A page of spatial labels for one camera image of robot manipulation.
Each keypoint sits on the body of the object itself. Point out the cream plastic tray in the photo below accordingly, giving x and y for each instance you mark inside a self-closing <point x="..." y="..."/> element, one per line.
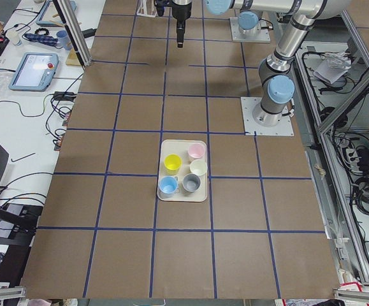
<point x="180" y="147"/>

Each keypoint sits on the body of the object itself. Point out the pink plastic cup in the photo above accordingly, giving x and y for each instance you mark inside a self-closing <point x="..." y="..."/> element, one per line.
<point x="196" y="151"/>

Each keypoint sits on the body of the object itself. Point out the white wire dish rack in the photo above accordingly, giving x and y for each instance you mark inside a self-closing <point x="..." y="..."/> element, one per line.
<point x="146" y="8"/>

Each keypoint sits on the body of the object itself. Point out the black power adapter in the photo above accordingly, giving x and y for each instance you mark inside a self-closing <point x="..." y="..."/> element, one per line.
<point x="64" y="96"/>

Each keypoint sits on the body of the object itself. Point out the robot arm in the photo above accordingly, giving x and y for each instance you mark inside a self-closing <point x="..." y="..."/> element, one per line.
<point x="278" y="88"/>
<point x="304" y="14"/>

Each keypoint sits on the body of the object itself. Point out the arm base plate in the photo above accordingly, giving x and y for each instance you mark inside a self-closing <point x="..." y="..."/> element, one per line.
<point x="256" y="122"/>
<point x="258" y="34"/>

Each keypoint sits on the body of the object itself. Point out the blue mug on desk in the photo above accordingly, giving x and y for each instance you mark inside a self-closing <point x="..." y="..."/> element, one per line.
<point x="64" y="40"/>

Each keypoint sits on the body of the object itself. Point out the yellow plastic cup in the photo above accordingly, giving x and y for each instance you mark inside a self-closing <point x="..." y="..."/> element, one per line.
<point x="172" y="164"/>

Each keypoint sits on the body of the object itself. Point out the teach pendant tablet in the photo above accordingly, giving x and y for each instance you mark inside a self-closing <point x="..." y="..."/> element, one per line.
<point x="48" y="16"/>
<point x="35" y="72"/>

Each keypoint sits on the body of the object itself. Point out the pale green plastic cup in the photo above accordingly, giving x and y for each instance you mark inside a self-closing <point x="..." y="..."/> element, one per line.
<point x="198" y="167"/>

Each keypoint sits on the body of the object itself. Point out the aluminium frame post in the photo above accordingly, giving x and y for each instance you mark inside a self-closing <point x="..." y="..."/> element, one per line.
<point x="71" y="25"/>

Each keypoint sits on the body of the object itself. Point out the wooden stand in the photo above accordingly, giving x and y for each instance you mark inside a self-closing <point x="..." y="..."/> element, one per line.
<point x="73" y="59"/>

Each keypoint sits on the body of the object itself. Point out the grey plastic cup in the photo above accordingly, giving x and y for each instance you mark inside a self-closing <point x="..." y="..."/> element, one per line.
<point x="191" y="183"/>

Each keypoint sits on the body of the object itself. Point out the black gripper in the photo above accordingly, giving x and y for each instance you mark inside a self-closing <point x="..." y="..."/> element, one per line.
<point x="181" y="13"/>

